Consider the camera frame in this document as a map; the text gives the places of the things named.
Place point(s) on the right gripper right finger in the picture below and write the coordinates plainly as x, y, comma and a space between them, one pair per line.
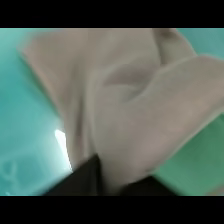
150, 187

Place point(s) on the beige shirt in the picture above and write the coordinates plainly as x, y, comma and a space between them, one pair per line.
133, 110

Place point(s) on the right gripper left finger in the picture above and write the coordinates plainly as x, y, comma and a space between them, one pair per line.
81, 180

